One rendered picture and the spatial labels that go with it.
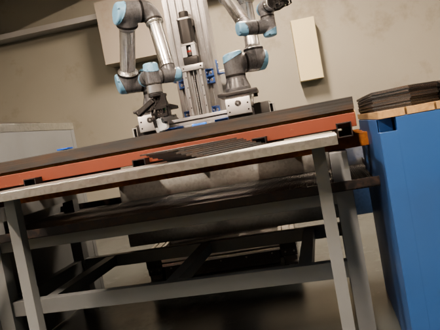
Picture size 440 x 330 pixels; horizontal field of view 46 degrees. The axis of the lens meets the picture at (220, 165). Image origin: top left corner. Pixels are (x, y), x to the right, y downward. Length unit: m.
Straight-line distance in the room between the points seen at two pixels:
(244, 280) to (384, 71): 4.44
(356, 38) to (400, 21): 0.50
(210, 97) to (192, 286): 1.45
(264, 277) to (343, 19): 4.51
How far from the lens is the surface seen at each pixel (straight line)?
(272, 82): 5.97
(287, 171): 2.62
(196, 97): 3.11
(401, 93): 1.59
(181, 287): 2.01
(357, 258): 1.89
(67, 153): 2.06
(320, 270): 1.91
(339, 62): 6.02
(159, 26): 2.81
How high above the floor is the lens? 0.80
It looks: 3 degrees down
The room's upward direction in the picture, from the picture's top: 10 degrees counter-clockwise
